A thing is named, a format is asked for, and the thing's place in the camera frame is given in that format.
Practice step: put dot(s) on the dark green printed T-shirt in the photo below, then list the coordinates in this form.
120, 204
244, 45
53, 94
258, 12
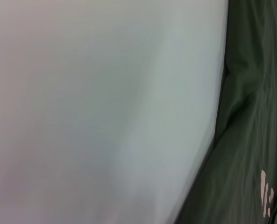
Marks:
245, 116

